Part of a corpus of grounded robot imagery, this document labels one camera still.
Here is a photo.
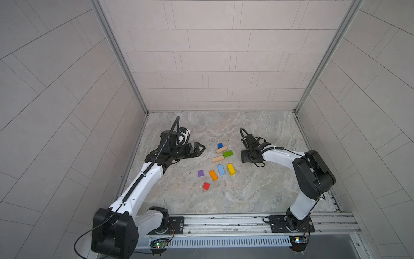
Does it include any right controller board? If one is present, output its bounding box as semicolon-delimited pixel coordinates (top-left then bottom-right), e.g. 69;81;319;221
289;236;308;252

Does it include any vent grille strip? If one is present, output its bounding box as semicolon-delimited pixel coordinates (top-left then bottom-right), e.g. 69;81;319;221
168;236;292;249

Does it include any natural wood block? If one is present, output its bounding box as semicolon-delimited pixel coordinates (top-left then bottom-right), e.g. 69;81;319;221
216;146;228;154
211;155;225;163

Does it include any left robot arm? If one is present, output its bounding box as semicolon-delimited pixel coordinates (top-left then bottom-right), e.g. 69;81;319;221
91;127;205;259

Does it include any green wood block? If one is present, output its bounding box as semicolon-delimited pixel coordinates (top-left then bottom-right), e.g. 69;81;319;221
223;150;234;158

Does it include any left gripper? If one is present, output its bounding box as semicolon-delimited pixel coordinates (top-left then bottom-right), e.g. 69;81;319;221
168;142;205;161

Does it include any light blue wood block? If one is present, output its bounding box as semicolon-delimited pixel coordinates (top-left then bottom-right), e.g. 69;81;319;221
217;164;225;175

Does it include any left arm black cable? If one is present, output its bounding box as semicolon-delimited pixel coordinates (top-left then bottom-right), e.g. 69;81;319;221
73;115;181;259

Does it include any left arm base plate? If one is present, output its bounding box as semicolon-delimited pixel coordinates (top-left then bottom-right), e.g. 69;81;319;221
149;216;184;235

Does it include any yellow wood block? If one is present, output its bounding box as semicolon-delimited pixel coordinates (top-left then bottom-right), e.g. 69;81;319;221
227;164;236;175

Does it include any orange wood block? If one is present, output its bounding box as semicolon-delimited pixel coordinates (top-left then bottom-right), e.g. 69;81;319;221
209;170;218;181

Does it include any aluminium mounting rail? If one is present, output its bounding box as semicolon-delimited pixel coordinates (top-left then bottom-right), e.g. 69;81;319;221
170;212;362;237

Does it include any left controller board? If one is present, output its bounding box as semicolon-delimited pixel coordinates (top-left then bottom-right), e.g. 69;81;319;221
149;238;169;249

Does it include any controller board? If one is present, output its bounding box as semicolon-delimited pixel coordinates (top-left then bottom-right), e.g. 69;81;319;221
289;236;308;252
149;238;169;249

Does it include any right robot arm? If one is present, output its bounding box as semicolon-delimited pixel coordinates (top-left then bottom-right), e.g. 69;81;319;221
240;128;336;232

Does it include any red wood cube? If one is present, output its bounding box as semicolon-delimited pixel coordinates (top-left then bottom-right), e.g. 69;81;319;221
203;182;210;190

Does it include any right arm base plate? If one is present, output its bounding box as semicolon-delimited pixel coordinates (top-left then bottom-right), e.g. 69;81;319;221
264;215;315;233

